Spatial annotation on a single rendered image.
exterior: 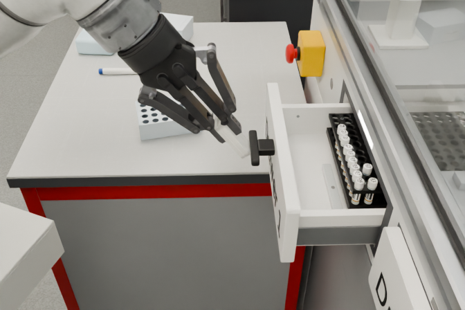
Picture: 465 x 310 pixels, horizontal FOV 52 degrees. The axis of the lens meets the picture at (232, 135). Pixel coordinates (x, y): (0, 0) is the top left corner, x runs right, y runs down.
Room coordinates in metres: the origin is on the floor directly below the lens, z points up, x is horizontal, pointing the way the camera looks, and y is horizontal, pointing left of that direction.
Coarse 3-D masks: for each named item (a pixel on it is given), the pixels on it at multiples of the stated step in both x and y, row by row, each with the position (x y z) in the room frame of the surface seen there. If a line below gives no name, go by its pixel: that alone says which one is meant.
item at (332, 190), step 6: (324, 168) 0.56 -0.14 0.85; (330, 168) 0.56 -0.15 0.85; (324, 174) 0.55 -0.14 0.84; (330, 174) 0.54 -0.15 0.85; (330, 180) 0.53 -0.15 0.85; (330, 186) 0.52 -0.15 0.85; (336, 186) 0.52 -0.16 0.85; (330, 192) 0.50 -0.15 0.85; (336, 192) 0.50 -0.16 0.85; (330, 198) 0.49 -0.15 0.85; (336, 198) 0.49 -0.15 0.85; (330, 204) 0.49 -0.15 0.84; (336, 204) 0.48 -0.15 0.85
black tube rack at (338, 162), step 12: (348, 120) 0.62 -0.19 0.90; (348, 132) 0.58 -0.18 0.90; (360, 132) 0.59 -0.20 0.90; (360, 144) 0.55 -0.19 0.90; (336, 156) 0.56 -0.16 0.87; (360, 156) 0.53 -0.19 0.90; (336, 168) 0.54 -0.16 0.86; (360, 168) 0.50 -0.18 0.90; (372, 168) 0.50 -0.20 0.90; (348, 192) 0.48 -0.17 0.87; (372, 192) 0.46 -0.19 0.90; (348, 204) 0.46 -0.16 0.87; (360, 204) 0.46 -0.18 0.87; (372, 204) 0.46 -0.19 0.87; (384, 204) 0.46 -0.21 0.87
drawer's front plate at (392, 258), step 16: (384, 240) 0.36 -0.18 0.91; (400, 240) 0.35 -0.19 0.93; (384, 256) 0.35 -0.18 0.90; (400, 256) 0.33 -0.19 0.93; (384, 272) 0.34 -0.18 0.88; (400, 272) 0.31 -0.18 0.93; (416, 272) 0.31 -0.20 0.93; (384, 288) 0.33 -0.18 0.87; (400, 288) 0.30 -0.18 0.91; (416, 288) 0.29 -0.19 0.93; (400, 304) 0.29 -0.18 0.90; (416, 304) 0.27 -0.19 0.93
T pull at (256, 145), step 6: (252, 132) 0.57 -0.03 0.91; (252, 138) 0.55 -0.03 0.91; (252, 144) 0.54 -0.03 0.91; (258, 144) 0.54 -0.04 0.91; (264, 144) 0.54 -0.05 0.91; (270, 144) 0.54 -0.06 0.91; (252, 150) 0.52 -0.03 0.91; (258, 150) 0.53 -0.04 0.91; (264, 150) 0.53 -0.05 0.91; (270, 150) 0.53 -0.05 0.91; (252, 156) 0.51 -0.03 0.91; (258, 156) 0.51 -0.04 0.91; (252, 162) 0.50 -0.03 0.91; (258, 162) 0.50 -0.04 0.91
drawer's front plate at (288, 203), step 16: (272, 96) 0.64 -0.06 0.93; (272, 112) 0.60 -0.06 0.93; (272, 128) 0.58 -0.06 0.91; (288, 144) 0.52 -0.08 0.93; (272, 160) 0.55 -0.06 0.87; (288, 160) 0.49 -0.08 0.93; (288, 176) 0.45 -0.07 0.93; (272, 192) 0.53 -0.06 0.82; (288, 192) 0.42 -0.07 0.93; (288, 208) 0.40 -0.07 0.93; (288, 224) 0.40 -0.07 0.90; (288, 240) 0.40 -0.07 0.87; (288, 256) 0.40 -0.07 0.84
